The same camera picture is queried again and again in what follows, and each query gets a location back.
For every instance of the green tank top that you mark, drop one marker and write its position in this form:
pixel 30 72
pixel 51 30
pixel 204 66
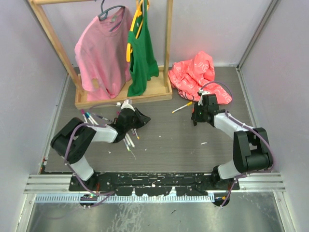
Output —
pixel 143 65

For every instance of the slotted cable duct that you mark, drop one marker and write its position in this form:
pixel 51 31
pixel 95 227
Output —
pixel 90 198

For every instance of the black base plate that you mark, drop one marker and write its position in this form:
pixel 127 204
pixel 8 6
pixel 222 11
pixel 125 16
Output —
pixel 157 184

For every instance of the grey capped white marker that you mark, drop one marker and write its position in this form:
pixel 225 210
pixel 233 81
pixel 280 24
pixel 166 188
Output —
pixel 129 141

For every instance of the grey hanger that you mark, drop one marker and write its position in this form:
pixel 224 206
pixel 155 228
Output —
pixel 104 13

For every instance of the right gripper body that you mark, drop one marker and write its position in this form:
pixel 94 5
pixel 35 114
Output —
pixel 199 114

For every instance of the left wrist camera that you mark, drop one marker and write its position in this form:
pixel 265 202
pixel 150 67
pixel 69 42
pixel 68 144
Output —
pixel 127 104

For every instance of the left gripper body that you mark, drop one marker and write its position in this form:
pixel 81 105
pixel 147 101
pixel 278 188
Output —
pixel 129 126

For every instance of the green capped marker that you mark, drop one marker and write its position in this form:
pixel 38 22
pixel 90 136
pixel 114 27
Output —
pixel 126 144

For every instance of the coral printed cloth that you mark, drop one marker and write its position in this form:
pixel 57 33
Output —
pixel 189 76

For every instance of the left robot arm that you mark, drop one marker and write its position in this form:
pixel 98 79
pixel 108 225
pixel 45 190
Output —
pixel 73 140

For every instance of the yellow capped white pen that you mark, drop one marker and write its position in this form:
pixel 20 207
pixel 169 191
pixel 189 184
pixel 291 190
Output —
pixel 182 107

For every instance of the yellow hanger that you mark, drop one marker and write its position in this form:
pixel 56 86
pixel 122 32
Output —
pixel 135 27

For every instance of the pink t-shirt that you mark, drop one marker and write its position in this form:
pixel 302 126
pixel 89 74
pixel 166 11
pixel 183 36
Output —
pixel 100 54

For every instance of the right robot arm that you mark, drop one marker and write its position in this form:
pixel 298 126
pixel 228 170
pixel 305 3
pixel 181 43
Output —
pixel 251 149

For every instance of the wooden clothes rack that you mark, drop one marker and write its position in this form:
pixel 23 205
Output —
pixel 158 89

